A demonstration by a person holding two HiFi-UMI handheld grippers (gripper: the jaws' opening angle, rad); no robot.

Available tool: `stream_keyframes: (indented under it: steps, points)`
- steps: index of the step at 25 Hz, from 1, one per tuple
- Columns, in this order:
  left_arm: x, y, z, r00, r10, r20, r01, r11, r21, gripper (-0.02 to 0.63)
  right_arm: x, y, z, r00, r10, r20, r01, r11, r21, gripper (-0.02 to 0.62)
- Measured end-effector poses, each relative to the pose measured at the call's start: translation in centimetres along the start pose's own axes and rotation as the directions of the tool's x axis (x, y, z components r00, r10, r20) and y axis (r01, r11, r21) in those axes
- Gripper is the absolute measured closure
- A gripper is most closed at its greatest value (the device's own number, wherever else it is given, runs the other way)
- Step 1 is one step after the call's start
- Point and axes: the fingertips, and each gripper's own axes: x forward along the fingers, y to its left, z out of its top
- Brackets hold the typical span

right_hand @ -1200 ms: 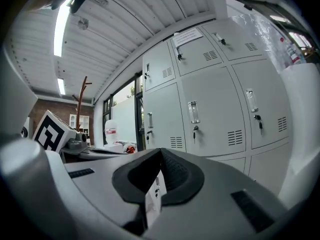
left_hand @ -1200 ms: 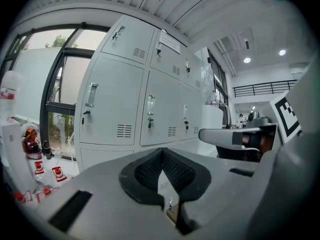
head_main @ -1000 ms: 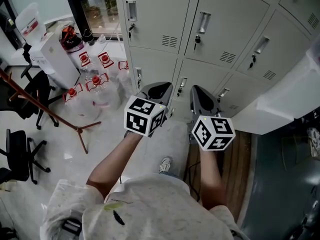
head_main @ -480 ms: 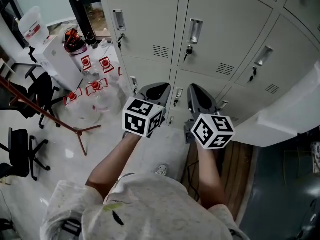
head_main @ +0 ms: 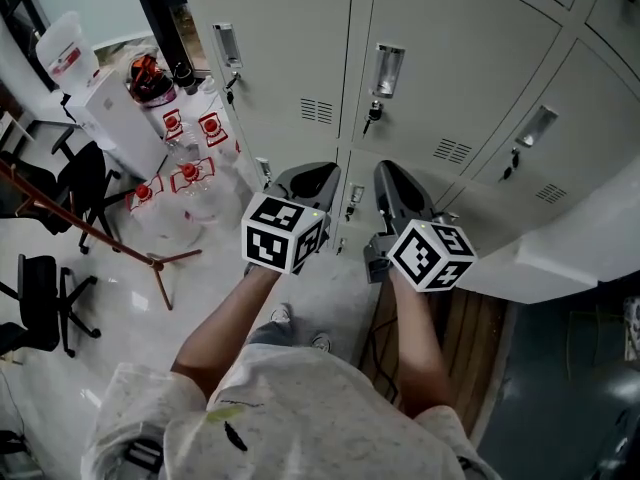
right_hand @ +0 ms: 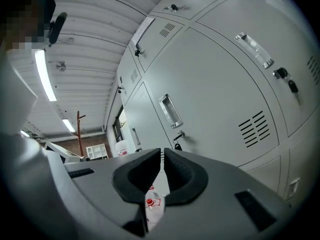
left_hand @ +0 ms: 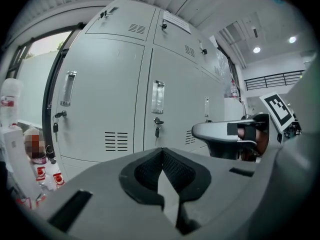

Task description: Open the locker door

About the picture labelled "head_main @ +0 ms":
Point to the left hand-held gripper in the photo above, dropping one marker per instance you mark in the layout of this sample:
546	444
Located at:
280	233

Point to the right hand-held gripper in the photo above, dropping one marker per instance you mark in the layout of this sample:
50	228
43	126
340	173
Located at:
430	253

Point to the grey metal locker cabinet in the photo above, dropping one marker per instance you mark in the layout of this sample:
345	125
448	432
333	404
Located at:
450	68

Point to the person's left forearm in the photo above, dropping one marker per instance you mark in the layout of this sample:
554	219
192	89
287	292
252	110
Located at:
225	328

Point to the person's right forearm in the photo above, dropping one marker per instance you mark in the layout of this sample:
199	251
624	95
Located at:
420	348

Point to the person's left white shoe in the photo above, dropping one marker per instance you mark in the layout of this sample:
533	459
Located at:
281	314

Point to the person's white shoe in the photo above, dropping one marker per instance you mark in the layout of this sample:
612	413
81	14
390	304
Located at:
281	314
321	342

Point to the clear water jug red cap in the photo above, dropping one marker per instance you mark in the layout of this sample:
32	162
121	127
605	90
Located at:
195	193
155	218
237	146
214	133
172	128

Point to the person's grey trouser leg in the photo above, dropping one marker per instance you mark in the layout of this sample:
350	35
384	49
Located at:
272	333

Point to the person's right white shoe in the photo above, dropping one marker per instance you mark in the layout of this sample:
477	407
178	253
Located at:
321	342

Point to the red-brown tripod stand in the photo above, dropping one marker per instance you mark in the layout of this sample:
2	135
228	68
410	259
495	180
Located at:
157	265

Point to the white appliance box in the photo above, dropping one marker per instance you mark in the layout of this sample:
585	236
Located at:
560	258

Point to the person's speckled white t-shirt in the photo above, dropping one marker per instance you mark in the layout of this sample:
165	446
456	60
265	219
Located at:
310	418

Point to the white water dispenser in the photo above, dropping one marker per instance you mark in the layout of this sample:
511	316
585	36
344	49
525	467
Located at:
125	123

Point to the black office chair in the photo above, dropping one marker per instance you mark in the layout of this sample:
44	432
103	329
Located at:
87	178
37	298

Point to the orange and black helmet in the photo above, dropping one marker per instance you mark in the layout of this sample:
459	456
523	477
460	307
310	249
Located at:
150	80

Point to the patterned white cushion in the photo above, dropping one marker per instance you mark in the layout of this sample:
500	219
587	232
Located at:
632	328

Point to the large water jug red label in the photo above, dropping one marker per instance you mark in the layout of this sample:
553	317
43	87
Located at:
65	53

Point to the black window frame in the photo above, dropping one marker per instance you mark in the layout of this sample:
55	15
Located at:
156	18

